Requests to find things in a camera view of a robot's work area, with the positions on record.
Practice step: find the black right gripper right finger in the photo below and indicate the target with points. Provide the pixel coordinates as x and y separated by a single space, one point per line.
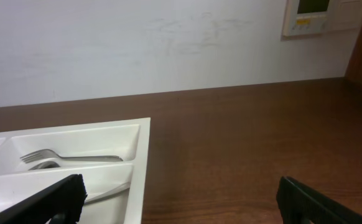
298 204

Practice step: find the white wall control panel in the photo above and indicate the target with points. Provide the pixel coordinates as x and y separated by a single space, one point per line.
308 18

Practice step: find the steel tablespoon angled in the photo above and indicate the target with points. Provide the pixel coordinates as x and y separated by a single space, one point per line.
109 194

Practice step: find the white plastic cutlery tray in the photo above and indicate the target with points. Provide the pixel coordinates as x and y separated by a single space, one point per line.
128 139

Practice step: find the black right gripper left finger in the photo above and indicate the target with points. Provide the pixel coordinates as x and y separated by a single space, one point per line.
61 202

